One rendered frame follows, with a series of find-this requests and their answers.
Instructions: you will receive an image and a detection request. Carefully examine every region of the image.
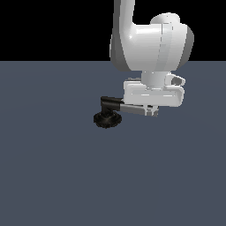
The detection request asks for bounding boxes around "grey faucet handle lever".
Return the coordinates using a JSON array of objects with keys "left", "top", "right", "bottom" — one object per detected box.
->
[{"left": 118, "top": 102, "right": 147, "bottom": 116}]

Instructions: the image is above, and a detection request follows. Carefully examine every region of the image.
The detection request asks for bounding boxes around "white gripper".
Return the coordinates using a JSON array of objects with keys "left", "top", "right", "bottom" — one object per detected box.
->
[{"left": 123, "top": 80, "right": 186, "bottom": 117}]

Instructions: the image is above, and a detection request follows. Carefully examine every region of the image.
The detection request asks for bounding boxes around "black faucet base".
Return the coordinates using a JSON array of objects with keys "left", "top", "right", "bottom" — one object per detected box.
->
[{"left": 93, "top": 95, "right": 125, "bottom": 129}]

